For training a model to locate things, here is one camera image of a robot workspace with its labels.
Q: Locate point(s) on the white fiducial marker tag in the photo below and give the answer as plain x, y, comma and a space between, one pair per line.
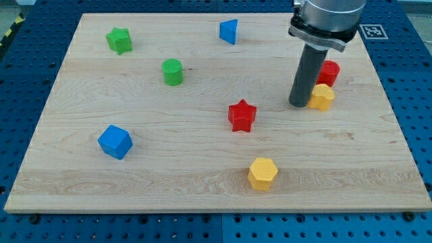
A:
373, 31

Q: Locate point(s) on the red cylinder block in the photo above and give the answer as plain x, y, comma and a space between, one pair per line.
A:
329, 73

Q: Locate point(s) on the red star block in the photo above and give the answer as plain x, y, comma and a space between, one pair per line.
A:
242, 116

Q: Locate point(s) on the green cylinder block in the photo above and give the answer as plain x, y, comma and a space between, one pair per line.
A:
172, 72

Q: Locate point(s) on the wooden board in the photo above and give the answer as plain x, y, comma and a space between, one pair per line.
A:
185, 157

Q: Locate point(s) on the yellow hexagon block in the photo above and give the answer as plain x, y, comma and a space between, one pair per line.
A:
262, 173

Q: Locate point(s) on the green star block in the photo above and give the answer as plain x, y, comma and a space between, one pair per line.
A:
119, 40

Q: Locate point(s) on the blue cube block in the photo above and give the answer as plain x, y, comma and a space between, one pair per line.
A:
115, 142

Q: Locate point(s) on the silver tool clamp flange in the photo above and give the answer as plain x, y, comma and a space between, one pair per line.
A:
320, 39

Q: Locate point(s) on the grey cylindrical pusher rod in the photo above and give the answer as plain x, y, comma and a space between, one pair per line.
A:
308, 71

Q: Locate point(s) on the blue triangle block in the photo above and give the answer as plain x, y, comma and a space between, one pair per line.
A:
228, 31

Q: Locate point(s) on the yellow heart block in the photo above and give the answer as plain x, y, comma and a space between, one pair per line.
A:
321, 98

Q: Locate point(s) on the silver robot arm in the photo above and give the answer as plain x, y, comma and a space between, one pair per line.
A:
322, 25

